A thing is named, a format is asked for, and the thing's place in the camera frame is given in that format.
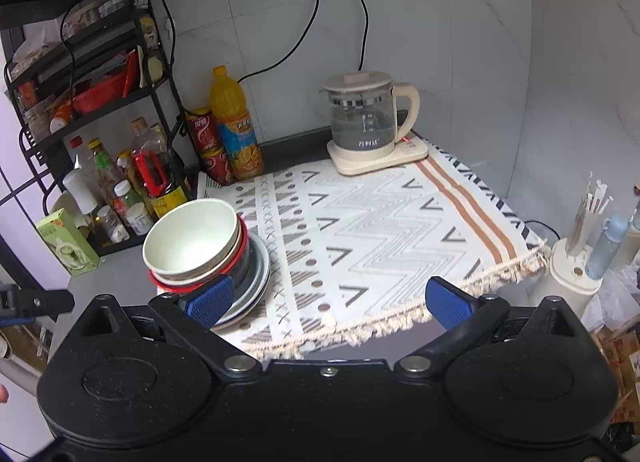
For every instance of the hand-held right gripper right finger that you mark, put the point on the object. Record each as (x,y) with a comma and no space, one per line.
(450,304)

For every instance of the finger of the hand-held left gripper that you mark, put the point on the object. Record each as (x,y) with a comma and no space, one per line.
(45,303)

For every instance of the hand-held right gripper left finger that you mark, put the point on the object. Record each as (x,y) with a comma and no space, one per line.
(210,299)

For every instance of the pale green bowl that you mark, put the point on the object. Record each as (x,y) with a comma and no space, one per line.
(190,237)
(190,280)

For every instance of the white gold-rimmed plate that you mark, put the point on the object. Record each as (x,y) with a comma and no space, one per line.
(230,320)

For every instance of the red and black bowl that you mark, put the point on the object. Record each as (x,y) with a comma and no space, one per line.
(170,288)

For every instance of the white plate with crossed print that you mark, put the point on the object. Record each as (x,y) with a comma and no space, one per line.
(252,299)

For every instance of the white plate with script print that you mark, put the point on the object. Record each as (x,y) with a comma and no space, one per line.
(257,262)

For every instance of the person's left hand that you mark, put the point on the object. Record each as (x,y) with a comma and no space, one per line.
(3,394)

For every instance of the green cardboard box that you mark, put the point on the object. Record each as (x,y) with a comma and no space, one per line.
(62,242)

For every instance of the patterned fringed table mat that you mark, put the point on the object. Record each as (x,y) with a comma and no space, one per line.
(375,242)

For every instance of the small clear spice jar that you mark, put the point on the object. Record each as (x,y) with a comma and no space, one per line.
(112,227)

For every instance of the small white-label jar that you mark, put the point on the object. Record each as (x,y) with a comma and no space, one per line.
(137,219)

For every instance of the white plastic bottle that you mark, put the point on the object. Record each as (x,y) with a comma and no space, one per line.
(80,192)

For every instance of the white chopstick holder appliance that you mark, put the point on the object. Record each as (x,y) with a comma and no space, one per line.
(565,282)

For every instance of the red drink can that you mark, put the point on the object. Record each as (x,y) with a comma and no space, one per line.
(217,166)
(202,131)

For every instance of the green-label sauce bottle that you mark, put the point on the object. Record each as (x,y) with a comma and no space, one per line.
(105,166)

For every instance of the bundle of paper-wrapped chopsticks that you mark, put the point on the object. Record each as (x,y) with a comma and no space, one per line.
(585,222)

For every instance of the pale blue bottle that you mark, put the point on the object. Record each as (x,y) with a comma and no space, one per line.
(605,247)

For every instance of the cream kettle base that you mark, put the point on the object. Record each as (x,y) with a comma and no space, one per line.
(360,161)

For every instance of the orange juice bottle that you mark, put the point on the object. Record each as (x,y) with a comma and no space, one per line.
(235,131)

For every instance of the brown cardboard box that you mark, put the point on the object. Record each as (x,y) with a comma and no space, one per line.
(620,362)

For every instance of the white bottle with blue top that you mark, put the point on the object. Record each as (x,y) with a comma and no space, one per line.
(630,242)

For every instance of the glass electric kettle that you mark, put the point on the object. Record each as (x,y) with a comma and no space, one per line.
(360,121)

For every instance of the black metal rack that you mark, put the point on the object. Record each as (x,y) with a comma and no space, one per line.
(160,91)

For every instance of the red plastic tray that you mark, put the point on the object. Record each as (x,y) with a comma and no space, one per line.
(100,94)

